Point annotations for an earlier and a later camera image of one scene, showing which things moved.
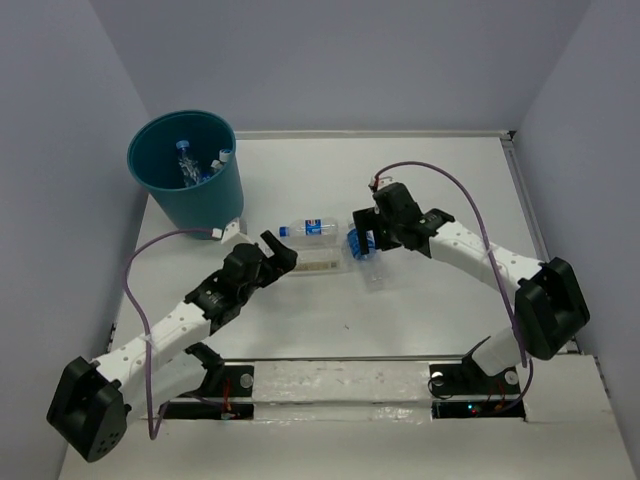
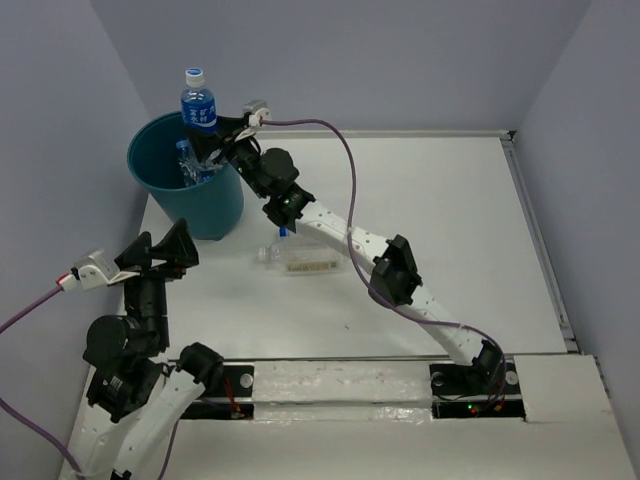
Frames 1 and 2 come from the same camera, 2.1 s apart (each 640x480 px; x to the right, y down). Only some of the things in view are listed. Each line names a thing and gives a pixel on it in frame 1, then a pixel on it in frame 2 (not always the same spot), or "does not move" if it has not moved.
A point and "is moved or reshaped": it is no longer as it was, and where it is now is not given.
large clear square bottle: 318,254 does not move
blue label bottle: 371,265 is moved or reshaped
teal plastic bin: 177,209 does not move
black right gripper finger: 367,220 -> 203,143
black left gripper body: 265,273 -> 152,277
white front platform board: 372,420 does not move
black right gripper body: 388,230 -> 241,152
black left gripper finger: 285,258 -> 176,246
